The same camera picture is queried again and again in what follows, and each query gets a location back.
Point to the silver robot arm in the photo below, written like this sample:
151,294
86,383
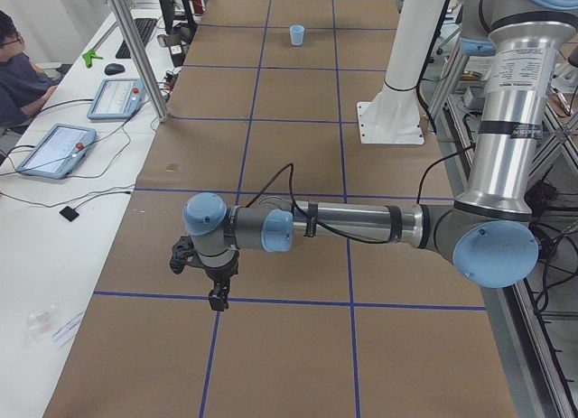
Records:
485,232

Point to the blue teach pendant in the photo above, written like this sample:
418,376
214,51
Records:
59,152
117,99

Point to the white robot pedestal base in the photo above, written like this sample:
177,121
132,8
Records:
393,116

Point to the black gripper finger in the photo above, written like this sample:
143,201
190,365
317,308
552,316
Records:
218,296

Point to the aluminium frame post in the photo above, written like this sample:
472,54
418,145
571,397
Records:
144,68

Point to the small black square pad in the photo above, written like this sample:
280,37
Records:
69,213

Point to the far blue teach pendant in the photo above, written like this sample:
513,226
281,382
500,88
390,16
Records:
117,99

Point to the light blue plastic cup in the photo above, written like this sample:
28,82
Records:
296,34

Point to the seated person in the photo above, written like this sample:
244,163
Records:
25,87

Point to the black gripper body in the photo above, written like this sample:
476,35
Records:
220,273

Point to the clear plastic bag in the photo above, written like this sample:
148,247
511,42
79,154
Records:
41,324

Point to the black computer mouse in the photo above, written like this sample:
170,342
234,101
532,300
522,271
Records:
113,69

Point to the black monitor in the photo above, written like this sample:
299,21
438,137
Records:
168,9

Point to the near blue teach pendant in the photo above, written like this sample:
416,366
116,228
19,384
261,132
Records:
59,152

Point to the green plastic clamp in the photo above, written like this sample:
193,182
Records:
89,56

